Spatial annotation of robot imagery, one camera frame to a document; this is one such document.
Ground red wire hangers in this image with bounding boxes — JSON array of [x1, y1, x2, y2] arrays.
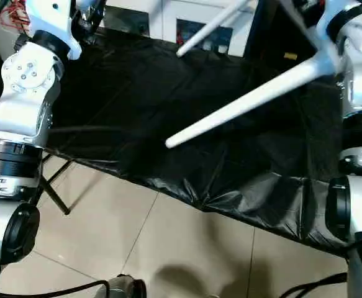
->
[[0, 0, 29, 34]]

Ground black folding table frame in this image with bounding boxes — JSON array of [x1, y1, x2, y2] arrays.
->
[[36, 148, 76, 215]]

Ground black glossy mat cloth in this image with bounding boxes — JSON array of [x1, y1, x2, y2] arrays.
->
[[40, 24, 355, 258]]

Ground white glass door cabinet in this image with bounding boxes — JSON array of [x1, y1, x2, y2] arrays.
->
[[101, 0, 259, 58]]

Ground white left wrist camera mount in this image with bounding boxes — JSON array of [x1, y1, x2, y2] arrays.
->
[[24, 0, 83, 60]]

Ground grey rounded object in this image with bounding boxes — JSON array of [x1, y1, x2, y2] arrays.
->
[[106, 274, 147, 298]]

